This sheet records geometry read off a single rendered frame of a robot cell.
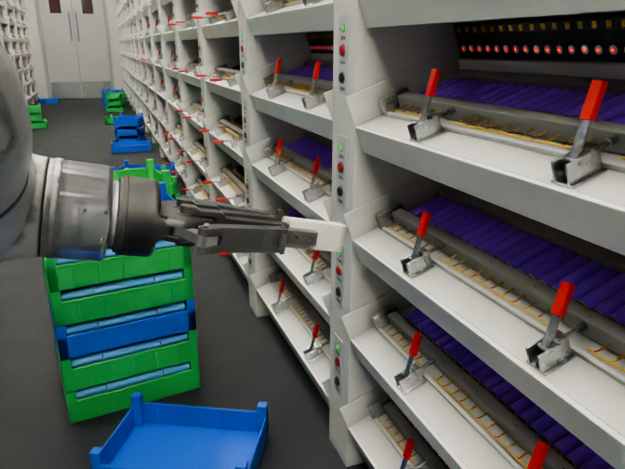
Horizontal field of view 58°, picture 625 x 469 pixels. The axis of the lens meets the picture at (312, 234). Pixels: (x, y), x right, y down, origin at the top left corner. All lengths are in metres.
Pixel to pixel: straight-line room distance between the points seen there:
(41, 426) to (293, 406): 0.56
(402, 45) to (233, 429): 0.86
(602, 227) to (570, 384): 0.17
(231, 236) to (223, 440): 0.81
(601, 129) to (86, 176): 0.48
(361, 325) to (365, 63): 0.46
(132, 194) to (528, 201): 0.38
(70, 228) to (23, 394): 1.09
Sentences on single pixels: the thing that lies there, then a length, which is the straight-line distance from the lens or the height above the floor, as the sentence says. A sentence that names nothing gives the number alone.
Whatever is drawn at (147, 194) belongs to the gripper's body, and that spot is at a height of 0.67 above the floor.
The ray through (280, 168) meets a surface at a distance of 1.44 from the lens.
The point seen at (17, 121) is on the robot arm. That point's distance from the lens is 0.38.
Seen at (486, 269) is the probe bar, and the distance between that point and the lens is 0.77.
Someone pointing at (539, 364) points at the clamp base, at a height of 0.50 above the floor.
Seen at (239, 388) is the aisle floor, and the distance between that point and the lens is 1.45.
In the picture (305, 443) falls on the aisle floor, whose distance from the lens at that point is 1.27.
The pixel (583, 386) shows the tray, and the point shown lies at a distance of 0.62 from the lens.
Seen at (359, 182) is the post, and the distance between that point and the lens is 0.95.
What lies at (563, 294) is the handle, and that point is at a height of 0.57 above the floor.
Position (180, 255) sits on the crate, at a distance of 1.30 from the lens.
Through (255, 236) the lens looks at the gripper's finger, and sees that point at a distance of 0.54.
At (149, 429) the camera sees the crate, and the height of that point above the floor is 0.00.
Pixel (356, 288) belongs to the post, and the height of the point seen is 0.39.
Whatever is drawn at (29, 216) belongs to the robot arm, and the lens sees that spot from 0.51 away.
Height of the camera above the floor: 0.80
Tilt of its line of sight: 19 degrees down
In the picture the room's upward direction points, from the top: straight up
